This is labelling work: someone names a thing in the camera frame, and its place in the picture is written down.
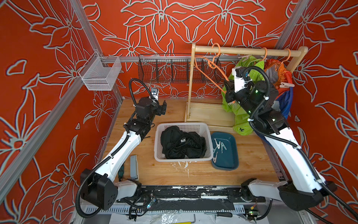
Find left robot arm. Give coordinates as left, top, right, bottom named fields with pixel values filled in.
left=75, top=78, right=167, bottom=218

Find clothespin in tray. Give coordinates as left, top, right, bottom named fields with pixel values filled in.
left=214, top=139, right=221, bottom=150
left=212, top=152, right=218, bottom=164

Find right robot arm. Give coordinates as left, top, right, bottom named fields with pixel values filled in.
left=224, top=66, right=358, bottom=218

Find green handled screwdriver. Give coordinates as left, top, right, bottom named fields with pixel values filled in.
left=117, top=165, right=124, bottom=182

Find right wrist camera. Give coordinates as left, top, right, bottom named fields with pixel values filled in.
left=232, top=66, right=252, bottom=92

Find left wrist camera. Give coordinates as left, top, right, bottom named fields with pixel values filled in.
left=151, top=88, right=158, bottom=100

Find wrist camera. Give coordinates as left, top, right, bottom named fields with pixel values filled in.
left=151, top=88, right=158, bottom=100
left=232, top=66, right=252, bottom=92

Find black shorts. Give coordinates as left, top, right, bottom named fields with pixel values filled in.
left=160, top=126, right=207, bottom=159

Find wooden clothes rack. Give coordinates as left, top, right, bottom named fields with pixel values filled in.
left=184, top=42, right=309, bottom=128

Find clear acrylic wall bin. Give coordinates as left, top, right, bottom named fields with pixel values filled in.
left=78, top=51, right=122, bottom=91

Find light green clothespin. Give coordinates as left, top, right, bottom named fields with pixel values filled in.
left=220, top=142, right=227, bottom=154

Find white plastic basket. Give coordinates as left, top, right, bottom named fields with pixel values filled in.
left=154, top=122, right=213, bottom=162

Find lime green shorts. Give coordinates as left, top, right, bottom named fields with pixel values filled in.
left=222, top=56, right=265, bottom=136

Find orange clothes hanger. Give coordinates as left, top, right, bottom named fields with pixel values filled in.
left=194, top=43, right=229, bottom=93

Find rainbow striped shorts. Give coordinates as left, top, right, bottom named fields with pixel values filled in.
left=264, top=59, right=293, bottom=118

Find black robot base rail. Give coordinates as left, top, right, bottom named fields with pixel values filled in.
left=123, top=184, right=266, bottom=212

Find black wire wall basket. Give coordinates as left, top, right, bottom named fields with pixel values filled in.
left=138, top=53, right=223, bottom=84

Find orange hanger of rainbow shorts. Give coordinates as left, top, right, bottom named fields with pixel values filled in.
left=280, top=48, right=291, bottom=65

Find grey rectangular block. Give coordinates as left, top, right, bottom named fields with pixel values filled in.
left=130, top=155, right=139, bottom=180

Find teal plastic tray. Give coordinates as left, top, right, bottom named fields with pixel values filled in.
left=211, top=132, right=239, bottom=171

